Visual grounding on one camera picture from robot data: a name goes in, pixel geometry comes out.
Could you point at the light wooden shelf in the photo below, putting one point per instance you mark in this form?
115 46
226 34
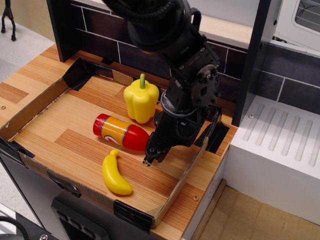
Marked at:
228 22

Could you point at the yellow toy banana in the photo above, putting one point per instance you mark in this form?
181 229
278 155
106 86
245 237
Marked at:
114 181

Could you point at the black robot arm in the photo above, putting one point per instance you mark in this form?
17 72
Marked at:
170 29

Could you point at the yellow toy bell pepper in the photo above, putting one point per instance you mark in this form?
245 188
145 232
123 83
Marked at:
141 98

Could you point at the black left cabinet panel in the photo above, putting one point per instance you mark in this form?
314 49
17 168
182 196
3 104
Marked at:
64 28

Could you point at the black vertical cabinet post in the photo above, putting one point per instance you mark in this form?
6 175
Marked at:
263 31

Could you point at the white ribbed sink drainboard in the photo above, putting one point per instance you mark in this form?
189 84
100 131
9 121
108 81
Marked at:
274 157

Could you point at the red hot sauce bottle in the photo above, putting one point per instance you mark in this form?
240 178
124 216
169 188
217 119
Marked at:
120 132

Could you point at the black oven control panel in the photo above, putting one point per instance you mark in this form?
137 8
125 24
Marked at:
76 225

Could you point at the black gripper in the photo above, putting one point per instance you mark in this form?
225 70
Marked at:
173 131

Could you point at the white appliance with window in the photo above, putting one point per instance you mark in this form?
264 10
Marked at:
298 23

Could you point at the cardboard fence with black tape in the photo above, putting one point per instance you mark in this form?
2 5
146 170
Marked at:
52 124

